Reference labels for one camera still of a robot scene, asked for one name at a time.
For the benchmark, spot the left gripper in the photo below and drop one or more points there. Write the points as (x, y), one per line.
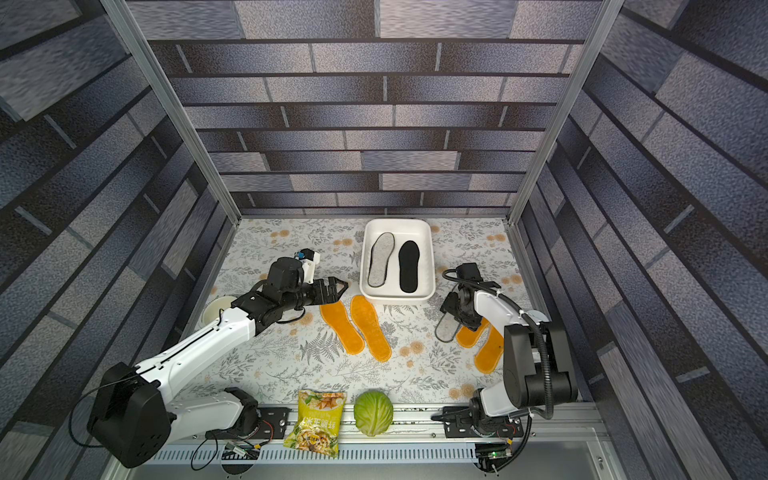
(334, 295)

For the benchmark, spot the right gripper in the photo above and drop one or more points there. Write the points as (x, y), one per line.
(454, 309)

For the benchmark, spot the orange insole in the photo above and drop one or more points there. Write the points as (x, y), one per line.
(467, 337)
(335, 315)
(364, 315)
(489, 355)

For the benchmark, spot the grey felt insole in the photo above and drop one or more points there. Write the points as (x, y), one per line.
(380, 254)
(447, 328)

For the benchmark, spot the black insole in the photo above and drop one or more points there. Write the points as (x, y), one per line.
(408, 257)

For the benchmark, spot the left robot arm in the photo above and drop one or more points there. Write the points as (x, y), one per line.
(136, 411)

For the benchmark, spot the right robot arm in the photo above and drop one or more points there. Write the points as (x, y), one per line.
(538, 372)

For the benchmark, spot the white plastic storage box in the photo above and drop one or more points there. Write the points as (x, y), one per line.
(403, 230)

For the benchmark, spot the floral table cloth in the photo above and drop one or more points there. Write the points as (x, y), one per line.
(306, 352)

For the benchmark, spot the pink can white lid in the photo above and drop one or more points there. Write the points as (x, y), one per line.
(537, 316)

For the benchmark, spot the white bowl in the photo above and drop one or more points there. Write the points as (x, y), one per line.
(213, 309)

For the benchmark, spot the green yellow snack bag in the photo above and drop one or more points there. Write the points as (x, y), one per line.
(318, 425)

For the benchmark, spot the green cabbage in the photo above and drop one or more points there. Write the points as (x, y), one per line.
(373, 413)

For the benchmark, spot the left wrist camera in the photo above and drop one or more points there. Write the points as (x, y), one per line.
(309, 260)

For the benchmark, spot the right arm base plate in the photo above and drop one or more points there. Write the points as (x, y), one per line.
(464, 422)

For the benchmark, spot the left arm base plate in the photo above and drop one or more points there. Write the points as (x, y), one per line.
(258, 423)

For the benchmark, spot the aluminium front rail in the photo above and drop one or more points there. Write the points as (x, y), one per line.
(573, 445)

